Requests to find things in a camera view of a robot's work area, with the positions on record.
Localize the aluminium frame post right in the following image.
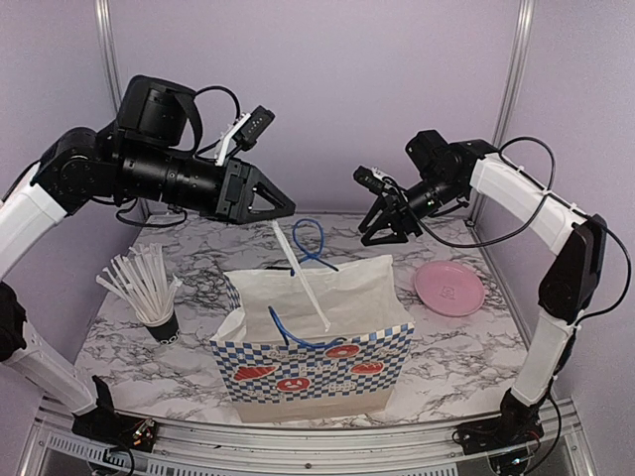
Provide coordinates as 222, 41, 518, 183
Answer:
470, 0, 536, 214

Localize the aluminium frame post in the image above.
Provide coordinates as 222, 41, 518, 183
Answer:
470, 0, 536, 214
94, 0, 122, 113

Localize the blue checkered paper bag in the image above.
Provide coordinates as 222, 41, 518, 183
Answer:
210, 239, 415, 423

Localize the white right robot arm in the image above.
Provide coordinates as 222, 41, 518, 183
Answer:
353, 130, 607, 444

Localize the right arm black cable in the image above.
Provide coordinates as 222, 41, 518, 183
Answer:
411, 136, 634, 318

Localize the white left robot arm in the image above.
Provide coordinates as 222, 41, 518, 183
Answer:
1, 75, 296, 273

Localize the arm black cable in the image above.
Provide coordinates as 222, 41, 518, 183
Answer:
113, 86, 244, 229
411, 136, 634, 318

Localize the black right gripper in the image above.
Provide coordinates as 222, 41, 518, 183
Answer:
359, 172, 465, 246

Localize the aluminium front rail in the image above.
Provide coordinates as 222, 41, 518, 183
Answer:
16, 397, 598, 475

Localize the bundle of wrapped straws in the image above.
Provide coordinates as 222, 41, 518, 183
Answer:
95, 243, 183, 327

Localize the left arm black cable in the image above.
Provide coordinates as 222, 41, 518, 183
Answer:
113, 86, 244, 229

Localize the aluminium frame post left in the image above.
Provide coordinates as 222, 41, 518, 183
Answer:
94, 0, 122, 113

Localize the black cup holding straws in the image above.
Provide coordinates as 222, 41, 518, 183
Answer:
145, 311, 180, 345

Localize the pink round plate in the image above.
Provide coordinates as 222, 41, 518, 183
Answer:
413, 261, 485, 317

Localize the single white straw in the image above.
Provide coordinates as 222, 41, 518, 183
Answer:
270, 220, 331, 331

